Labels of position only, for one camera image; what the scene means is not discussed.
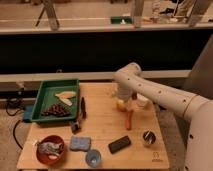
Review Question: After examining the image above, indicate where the shiny metal cup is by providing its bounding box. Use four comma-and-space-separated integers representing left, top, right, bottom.
143, 131, 156, 147

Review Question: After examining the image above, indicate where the black cable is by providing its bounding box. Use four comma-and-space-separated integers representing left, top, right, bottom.
12, 119, 25, 150

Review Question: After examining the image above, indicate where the pale banana slice upper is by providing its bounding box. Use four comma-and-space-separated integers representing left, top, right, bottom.
55, 91, 76, 99

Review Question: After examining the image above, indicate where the pale banana slice lower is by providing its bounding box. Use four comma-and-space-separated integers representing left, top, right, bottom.
60, 98, 72, 106

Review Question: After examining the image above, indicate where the black marker pen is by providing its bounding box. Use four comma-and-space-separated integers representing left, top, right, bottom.
81, 97, 86, 119

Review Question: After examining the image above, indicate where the bunch of dark grapes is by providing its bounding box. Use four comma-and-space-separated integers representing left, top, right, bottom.
42, 104, 70, 117

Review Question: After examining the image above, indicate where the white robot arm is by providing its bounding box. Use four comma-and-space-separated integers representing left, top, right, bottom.
114, 62, 213, 171

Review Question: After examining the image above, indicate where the orange carrot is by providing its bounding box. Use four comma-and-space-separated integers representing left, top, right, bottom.
125, 111, 133, 130

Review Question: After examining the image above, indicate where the small black clip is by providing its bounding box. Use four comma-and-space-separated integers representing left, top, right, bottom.
70, 121, 81, 134

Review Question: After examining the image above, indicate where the crumpled grey wrapper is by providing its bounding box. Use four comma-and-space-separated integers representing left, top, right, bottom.
38, 142, 63, 156

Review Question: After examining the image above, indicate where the black rectangular block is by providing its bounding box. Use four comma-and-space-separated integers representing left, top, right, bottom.
108, 136, 131, 154

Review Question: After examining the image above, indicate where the green plastic tray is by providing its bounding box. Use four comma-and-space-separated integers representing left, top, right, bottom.
31, 79, 79, 123

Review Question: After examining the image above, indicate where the yellow apple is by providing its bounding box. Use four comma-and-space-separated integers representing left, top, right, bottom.
116, 100, 127, 112

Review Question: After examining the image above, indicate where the pale banana slice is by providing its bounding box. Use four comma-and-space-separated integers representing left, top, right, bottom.
55, 91, 76, 99
60, 98, 72, 106

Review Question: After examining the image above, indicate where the blue power box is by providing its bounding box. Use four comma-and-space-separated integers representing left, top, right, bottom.
22, 105, 33, 123

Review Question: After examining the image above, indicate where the green box in background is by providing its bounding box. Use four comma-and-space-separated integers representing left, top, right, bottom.
110, 16, 132, 24

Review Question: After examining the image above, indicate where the blue sponge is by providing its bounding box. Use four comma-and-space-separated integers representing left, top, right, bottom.
70, 136, 91, 151

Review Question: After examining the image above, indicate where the blue glass cup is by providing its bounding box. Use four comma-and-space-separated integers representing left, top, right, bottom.
85, 149, 102, 168

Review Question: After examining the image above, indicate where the red bowl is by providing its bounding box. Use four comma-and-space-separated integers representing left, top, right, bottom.
36, 135, 65, 166

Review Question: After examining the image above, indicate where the white cup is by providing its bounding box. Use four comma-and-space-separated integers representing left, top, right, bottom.
137, 94, 149, 107

